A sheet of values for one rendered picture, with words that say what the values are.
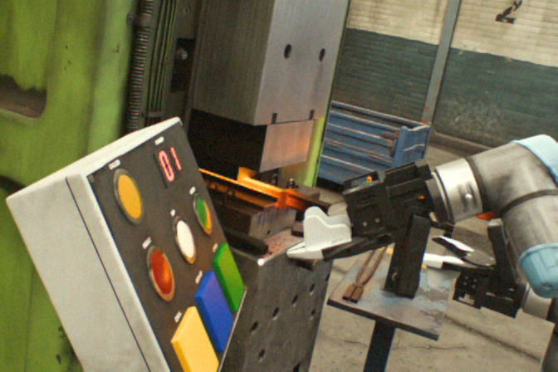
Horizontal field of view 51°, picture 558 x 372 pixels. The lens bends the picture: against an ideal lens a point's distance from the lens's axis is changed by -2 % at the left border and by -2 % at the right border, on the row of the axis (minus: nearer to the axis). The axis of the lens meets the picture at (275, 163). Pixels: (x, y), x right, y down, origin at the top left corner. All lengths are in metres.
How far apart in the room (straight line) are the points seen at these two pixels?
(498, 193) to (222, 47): 0.58
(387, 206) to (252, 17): 0.48
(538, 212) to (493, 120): 8.17
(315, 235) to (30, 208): 0.37
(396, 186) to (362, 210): 0.05
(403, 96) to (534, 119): 1.99
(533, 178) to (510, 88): 8.09
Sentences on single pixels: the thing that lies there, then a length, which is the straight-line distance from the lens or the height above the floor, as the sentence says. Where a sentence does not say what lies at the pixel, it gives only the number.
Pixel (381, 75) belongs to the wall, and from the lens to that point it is 9.58.
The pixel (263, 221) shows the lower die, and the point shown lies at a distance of 1.21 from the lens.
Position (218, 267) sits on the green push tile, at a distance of 0.78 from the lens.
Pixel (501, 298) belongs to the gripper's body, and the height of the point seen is 0.95.
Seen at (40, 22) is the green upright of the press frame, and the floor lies 1.28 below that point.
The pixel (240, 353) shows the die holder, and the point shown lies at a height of 0.71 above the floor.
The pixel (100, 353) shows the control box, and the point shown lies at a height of 1.03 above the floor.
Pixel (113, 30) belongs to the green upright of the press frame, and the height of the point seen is 1.30.
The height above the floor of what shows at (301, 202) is 1.00.
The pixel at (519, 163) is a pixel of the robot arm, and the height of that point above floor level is 1.24.
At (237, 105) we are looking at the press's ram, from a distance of 1.09.
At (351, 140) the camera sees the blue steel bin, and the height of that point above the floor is 0.49.
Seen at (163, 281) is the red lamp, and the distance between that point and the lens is 0.61.
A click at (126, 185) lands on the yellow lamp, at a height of 1.17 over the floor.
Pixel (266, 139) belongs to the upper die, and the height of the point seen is 1.13.
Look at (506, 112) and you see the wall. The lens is 8.84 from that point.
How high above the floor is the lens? 1.35
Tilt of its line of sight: 13 degrees down
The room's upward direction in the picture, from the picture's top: 10 degrees clockwise
